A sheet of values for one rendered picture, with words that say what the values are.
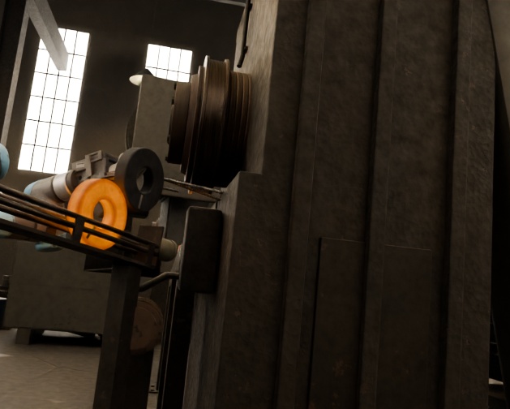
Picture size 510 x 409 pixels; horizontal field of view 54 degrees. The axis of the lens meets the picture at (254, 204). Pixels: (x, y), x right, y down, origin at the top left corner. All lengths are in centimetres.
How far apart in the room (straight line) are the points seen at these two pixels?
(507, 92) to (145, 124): 332
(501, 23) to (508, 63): 12
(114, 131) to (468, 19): 1099
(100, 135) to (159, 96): 775
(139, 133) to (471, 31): 326
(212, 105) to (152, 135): 287
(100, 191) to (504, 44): 117
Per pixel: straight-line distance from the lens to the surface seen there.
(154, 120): 443
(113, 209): 116
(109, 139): 1214
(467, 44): 155
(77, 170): 136
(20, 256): 411
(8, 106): 884
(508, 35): 165
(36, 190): 142
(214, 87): 157
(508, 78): 161
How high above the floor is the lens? 60
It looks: 9 degrees up
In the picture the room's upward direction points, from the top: 6 degrees clockwise
